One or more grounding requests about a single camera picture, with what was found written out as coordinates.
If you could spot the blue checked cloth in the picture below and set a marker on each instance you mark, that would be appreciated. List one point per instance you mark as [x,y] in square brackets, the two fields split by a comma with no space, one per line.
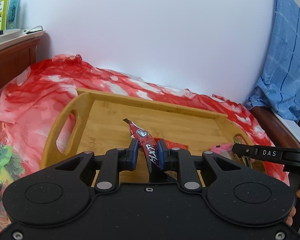
[287,55]

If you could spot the wooden tray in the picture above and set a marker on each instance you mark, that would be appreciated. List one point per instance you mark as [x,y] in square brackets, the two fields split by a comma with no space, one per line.
[110,122]

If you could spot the dark red snack packet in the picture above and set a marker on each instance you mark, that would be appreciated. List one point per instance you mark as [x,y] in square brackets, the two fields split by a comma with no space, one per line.
[142,133]

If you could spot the wooden bedside cabinet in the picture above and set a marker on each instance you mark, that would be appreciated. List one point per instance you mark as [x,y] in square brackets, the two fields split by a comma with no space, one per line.
[12,60]

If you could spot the wooden bed frame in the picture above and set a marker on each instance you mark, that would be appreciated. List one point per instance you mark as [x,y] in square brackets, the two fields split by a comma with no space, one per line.
[272,122]

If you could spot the teal bottle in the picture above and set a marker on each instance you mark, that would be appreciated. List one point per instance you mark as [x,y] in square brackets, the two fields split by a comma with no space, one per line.
[13,12]

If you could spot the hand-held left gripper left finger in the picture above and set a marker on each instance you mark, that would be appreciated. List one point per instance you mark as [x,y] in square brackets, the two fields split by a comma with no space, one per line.
[133,156]

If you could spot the white shelf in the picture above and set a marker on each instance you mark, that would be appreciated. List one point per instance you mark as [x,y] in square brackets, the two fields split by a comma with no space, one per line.
[17,38]

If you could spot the pink snack packet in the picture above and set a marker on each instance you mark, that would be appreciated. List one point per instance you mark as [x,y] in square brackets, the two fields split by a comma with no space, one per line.
[221,151]

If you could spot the red patterned blanket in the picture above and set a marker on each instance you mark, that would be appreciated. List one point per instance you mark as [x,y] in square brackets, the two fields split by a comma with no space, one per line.
[40,92]

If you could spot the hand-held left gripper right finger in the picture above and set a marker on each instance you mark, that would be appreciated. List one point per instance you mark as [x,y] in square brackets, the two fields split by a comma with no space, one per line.
[162,156]

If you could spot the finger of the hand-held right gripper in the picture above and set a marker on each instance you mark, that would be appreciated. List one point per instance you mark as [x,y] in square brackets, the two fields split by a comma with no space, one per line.
[260,152]
[246,162]

